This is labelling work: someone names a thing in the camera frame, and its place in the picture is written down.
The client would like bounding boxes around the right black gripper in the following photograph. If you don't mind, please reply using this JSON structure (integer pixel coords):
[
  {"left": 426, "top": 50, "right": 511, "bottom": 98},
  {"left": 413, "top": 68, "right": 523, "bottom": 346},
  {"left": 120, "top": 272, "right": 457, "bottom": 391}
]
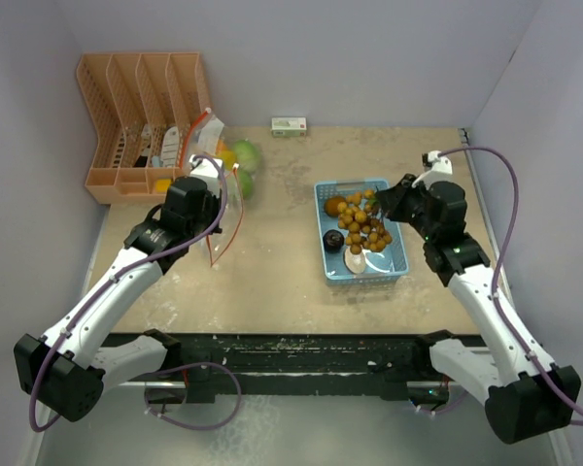
[{"left": 376, "top": 174, "right": 437, "bottom": 242}]

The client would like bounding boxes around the brown longan bunch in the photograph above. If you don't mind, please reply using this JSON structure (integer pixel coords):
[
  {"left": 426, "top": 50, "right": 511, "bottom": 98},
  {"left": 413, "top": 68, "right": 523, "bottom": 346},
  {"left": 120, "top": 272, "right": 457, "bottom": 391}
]
[{"left": 335, "top": 189, "right": 393, "bottom": 255}]

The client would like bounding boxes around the green cabbage front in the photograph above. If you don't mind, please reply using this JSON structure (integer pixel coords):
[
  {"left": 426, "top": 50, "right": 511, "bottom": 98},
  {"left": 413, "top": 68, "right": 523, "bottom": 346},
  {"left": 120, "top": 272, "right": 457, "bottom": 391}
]
[{"left": 236, "top": 168, "right": 254, "bottom": 200}]

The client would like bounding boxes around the green cabbage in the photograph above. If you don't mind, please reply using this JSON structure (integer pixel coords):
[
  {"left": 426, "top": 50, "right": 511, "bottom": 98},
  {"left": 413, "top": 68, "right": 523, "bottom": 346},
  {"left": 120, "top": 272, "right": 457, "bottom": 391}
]
[
  {"left": 231, "top": 140, "right": 261, "bottom": 174},
  {"left": 236, "top": 168, "right": 254, "bottom": 200}
]

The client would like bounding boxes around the brown kiwi fruit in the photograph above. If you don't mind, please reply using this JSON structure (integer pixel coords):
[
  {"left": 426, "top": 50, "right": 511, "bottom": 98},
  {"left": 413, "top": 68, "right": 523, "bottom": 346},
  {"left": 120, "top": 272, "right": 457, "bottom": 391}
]
[{"left": 324, "top": 196, "right": 347, "bottom": 217}]

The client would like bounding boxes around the yellow starfruit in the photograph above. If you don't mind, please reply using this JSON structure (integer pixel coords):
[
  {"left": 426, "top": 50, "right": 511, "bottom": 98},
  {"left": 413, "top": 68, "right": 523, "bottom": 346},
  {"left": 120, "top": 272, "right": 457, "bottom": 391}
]
[{"left": 217, "top": 150, "right": 237, "bottom": 171}]

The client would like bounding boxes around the orange fruit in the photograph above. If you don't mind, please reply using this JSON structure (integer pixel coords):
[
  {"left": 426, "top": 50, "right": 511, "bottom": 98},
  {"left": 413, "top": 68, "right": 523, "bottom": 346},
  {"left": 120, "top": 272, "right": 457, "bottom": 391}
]
[{"left": 216, "top": 140, "right": 227, "bottom": 153}]

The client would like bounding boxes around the clear orange zip bag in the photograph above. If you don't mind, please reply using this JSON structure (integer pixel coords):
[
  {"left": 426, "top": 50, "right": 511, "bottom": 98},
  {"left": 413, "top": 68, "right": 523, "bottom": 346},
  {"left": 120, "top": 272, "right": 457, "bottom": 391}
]
[{"left": 178, "top": 108, "right": 262, "bottom": 200}]

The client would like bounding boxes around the dark purple fruit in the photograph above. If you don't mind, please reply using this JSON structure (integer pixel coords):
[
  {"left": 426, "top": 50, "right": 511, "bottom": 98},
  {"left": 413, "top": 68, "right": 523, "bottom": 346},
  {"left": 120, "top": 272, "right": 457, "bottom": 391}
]
[{"left": 323, "top": 229, "right": 345, "bottom": 253}]

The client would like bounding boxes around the beige mushroom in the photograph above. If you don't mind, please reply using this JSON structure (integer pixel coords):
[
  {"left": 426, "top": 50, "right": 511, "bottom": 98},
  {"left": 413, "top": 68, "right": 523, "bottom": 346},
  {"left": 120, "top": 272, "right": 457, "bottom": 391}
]
[{"left": 343, "top": 245, "right": 366, "bottom": 275}]

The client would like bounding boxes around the green cabbage back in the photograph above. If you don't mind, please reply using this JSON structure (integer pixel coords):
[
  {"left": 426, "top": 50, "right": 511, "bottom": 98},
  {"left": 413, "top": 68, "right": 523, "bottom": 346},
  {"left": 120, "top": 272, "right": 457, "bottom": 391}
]
[{"left": 231, "top": 140, "right": 261, "bottom": 174}]

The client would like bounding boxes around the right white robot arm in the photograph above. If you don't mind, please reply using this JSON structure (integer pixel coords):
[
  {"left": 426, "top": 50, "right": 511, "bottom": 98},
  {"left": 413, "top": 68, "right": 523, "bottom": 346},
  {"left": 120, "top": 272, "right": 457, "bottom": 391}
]
[{"left": 376, "top": 174, "right": 581, "bottom": 444}]

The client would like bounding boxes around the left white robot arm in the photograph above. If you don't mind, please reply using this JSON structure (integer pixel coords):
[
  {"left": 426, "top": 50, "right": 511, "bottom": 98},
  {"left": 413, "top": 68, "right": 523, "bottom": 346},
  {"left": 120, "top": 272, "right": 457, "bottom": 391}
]
[{"left": 14, "top": 176, "right": 228, "bottom": 433}]

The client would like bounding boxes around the yellow block in organizer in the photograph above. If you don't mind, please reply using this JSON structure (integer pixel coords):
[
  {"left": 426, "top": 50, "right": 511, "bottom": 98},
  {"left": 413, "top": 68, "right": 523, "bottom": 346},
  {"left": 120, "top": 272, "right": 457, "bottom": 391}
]
[{"left": 154, "top": 179, "right": 172, "bottom": 193}]

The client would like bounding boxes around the white tube in organizer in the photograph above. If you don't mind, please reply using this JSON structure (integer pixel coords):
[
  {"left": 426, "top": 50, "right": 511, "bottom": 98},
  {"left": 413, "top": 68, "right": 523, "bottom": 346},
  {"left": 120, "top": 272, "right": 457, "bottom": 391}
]
[{"left": 159, "top": 126, "right": 181, "bottom": 167}]

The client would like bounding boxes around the blue plastic basket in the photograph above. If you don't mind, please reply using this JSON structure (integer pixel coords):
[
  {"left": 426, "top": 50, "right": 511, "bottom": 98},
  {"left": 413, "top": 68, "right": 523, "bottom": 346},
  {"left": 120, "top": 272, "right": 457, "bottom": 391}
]
[{"left": 314, "top": 178, "right": 409, "bottom": 285}]

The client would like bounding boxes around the pink desk organizer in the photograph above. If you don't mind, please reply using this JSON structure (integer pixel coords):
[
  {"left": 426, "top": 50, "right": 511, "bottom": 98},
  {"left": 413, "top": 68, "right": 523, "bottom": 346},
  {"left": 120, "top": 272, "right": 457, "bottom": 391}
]
[{"left": 76, "top": 51, "right": 211, "bottom": 205}]

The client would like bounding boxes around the green white small box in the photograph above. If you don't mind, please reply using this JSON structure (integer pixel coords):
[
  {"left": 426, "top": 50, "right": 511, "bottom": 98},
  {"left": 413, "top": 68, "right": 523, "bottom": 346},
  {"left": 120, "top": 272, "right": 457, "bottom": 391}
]
[{"left": 271, "top": 116, "right": 307, "bottom": 138}]

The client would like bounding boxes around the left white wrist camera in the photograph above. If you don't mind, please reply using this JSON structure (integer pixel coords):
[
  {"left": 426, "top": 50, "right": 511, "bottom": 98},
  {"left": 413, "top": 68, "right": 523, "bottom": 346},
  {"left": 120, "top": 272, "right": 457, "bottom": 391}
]
[{"left": 189, "top": 154, "right": 224, "bottom": 183}]

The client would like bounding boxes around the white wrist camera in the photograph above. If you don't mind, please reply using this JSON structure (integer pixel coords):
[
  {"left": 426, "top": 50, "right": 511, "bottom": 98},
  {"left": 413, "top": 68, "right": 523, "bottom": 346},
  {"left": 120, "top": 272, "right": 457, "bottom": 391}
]
[
  {"left": 412, "top": 150, "right": 453, "bottom": 189},
  {"left": 189, "top": 154, "right": 224, "bottom": 183}
]

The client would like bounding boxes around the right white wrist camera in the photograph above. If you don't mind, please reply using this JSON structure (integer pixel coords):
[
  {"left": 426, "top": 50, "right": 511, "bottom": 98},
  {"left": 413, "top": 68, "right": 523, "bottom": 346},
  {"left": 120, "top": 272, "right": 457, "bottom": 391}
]
[{"left": 412, "top": 150, "right": 453, "bottom": 189}]

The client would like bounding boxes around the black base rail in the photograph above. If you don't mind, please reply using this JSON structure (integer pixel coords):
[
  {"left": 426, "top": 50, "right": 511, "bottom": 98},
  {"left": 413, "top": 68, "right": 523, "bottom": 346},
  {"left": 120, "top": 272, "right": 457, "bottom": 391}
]
[{"left": 132, "top": 333, "right": 463, "bottom": 410}]

